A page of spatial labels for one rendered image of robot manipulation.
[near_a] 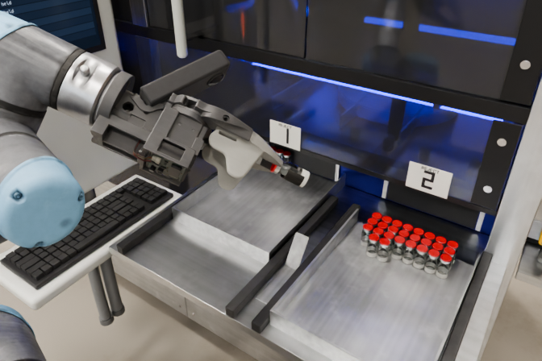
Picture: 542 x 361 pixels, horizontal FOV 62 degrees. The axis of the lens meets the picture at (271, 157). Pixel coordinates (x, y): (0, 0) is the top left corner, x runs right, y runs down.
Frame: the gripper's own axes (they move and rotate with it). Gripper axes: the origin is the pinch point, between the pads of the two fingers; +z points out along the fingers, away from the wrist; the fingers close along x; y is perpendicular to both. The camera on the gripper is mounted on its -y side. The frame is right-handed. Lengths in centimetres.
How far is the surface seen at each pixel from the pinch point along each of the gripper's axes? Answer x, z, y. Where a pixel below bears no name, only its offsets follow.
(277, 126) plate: -42, 6, -29
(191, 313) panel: -132, 16, 9
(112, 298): -125, -13, 15
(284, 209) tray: -46, 15, -12
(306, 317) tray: -27.5, 20.8, 11.3
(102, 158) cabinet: -75, -31, -15
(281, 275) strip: -34.5, 16.3, 4.7
